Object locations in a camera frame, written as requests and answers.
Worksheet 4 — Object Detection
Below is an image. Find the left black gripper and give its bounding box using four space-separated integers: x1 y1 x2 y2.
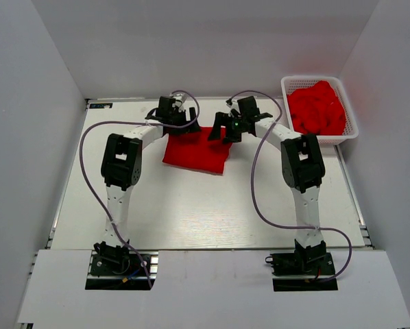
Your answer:
168 107 200 134

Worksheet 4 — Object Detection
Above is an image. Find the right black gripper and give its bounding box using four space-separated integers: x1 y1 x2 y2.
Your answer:
208 111 248 143

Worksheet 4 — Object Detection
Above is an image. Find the red t shirt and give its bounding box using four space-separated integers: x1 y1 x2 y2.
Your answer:
162 127 232 175

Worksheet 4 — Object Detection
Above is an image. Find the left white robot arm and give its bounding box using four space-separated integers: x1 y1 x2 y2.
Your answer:
101 90 201 247

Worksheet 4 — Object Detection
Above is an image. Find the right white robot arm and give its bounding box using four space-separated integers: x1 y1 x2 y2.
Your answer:
208 96 326 273

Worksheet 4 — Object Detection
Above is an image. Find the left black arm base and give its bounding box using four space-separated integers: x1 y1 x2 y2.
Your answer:
85 252 158 291

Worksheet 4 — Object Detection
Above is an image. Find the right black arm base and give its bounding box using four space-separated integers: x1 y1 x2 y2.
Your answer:
265 252 338 292

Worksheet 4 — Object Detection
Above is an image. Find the red t shirts pile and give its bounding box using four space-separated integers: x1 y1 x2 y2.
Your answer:
287 80 346 136

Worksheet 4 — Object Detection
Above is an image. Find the white plastic basket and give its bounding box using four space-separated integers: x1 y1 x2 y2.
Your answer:
281 75 359 145

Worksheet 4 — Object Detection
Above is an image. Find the blue table label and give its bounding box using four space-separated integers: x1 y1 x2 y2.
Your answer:
89 103 113 109

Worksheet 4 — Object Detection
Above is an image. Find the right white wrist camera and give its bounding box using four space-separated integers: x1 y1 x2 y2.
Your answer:
226 99 241 118

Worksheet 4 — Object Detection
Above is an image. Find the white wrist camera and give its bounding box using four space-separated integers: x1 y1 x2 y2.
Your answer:
226 99 241 118
171 93 189 112

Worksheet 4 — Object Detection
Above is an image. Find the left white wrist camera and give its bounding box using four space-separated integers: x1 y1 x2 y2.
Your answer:
171 93 189 112

